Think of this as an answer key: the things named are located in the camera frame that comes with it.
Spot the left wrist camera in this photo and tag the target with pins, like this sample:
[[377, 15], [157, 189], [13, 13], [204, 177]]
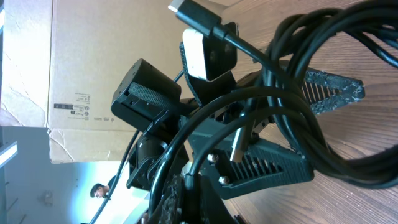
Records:
[[207, 58]]

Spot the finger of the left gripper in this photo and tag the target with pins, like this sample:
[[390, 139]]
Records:
[[327, 92]]

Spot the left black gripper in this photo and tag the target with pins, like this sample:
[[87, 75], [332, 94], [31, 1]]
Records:
[[217, 124]]

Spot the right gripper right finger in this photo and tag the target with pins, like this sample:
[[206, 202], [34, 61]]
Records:
[[212, 208]]

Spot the person in background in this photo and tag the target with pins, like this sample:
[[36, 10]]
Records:
[[100, 191]]

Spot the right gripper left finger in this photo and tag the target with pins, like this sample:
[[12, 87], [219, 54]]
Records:
[[169, 210]]

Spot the cardboard box wall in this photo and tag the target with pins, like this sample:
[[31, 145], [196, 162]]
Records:
[[63, 60]]

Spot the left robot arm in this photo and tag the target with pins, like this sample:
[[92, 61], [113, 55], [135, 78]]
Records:
[[146, 100]]

